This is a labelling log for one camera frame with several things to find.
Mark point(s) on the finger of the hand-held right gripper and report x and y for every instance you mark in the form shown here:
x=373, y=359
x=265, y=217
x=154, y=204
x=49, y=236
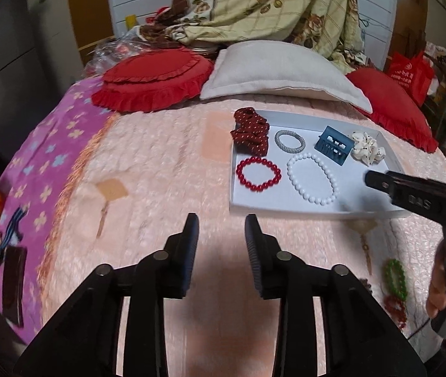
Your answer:
x=407, y=192

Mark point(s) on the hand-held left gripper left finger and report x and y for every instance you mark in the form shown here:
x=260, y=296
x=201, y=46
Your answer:
x=189, y=255

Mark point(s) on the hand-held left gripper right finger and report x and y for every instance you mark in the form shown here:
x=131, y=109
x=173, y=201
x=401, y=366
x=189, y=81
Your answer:
x=254, y=255

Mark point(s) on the white shallow cardboard box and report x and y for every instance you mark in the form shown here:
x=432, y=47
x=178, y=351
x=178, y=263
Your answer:
x=254, y=200

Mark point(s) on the white cherry print scrunchie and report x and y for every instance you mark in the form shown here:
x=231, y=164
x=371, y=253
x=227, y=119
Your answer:
x=368, y=149

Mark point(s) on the blue hair claw clip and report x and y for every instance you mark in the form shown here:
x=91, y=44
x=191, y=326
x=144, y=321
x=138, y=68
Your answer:
x=333, y=147

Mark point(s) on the red polka dot scrunchie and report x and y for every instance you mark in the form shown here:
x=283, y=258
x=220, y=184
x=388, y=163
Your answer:
x=250, y=131

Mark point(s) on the peach quilted bedspread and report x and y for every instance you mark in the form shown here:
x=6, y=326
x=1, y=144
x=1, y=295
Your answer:
x=168, y=165

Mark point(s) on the red ruffled cushion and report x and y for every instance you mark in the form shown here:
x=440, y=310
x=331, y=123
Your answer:
x=388, y=98
x=148, y=74

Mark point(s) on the wooden chair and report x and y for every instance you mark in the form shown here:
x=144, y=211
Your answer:
x=441, y=98

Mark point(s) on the red shopping bag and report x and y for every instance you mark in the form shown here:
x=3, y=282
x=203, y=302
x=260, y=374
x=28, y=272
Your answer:
x=407, y=74

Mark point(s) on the purple printed blanket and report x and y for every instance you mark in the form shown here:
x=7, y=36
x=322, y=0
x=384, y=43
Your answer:
x=42, y=165

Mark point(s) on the beige pillow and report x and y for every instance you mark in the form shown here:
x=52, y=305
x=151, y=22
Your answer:
x=278, y=70

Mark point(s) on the clear plastic bags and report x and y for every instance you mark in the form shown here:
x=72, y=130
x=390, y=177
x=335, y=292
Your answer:
x=109, y=53

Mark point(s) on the yellow floral blanket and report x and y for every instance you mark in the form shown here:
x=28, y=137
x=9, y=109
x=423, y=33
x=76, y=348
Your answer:
x=266, y=4

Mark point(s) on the yellow bottle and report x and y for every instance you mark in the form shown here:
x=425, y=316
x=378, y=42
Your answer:
x=130, y=22

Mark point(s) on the wooden door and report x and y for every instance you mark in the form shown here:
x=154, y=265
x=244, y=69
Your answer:
x=89, y=8

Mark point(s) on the grey cabinet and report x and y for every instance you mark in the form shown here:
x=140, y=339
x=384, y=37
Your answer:
x=7, y=47

